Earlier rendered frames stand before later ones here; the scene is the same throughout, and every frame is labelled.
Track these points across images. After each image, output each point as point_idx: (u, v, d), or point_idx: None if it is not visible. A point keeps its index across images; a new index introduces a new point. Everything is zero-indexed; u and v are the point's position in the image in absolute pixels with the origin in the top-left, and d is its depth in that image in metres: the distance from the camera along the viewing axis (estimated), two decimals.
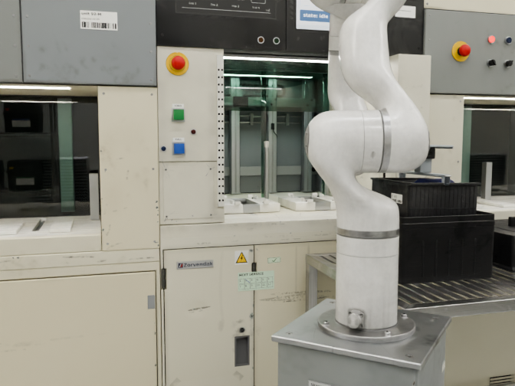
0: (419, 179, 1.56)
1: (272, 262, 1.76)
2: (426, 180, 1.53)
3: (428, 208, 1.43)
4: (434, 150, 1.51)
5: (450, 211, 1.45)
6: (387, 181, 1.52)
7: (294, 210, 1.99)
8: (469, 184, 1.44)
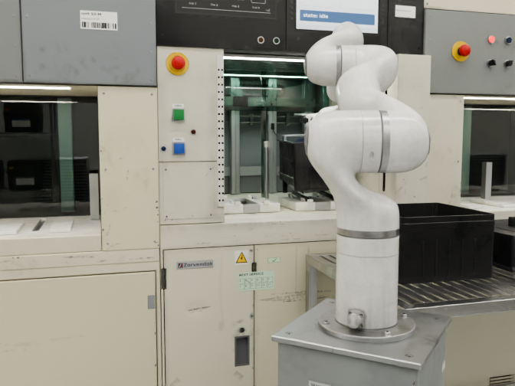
0: None
1: (272, 262, 1.76)
2: None
3: None
4: None
5: None
6: None
7: (294, 210, 1.99)
8: None
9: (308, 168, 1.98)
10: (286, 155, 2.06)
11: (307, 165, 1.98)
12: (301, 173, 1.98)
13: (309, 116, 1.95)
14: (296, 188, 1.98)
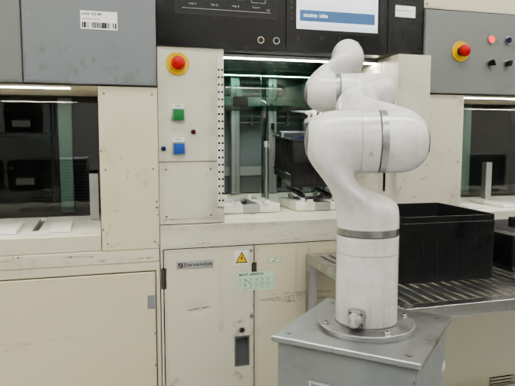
0: (303, 136, 2.11)
1: (272, 262, 1.76)
2: None
3: None
4: None
5: None
6: None
7: (294, 210, 1.99)
8: None
9: (305, 165, 2.02)
10: (283, 152, 2.09)
11: (304, 161, 2.02)
12: (298, 169, 2.02)
13: (308, 112, 1.99)
14: (293, 184, 2.02)
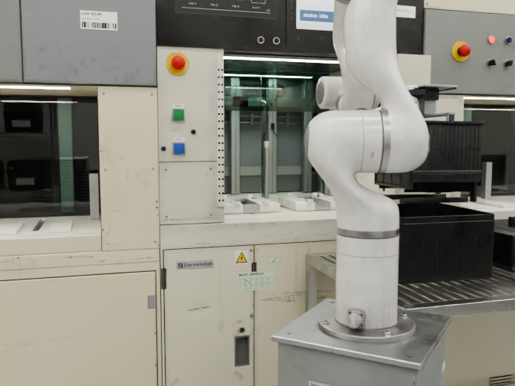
0: None
1: (272, 262, 1.76)
2: None
3: (432, 147, 1.42)
4: (438, 91, 1.50)
5: (454, 151, 1.44)
6: None
7: (294, 210, 1.99)
8: (473, 122, 1.43)
9: None
10: None
11: None
12: None
13: None
14: (375, 179, 1.61)
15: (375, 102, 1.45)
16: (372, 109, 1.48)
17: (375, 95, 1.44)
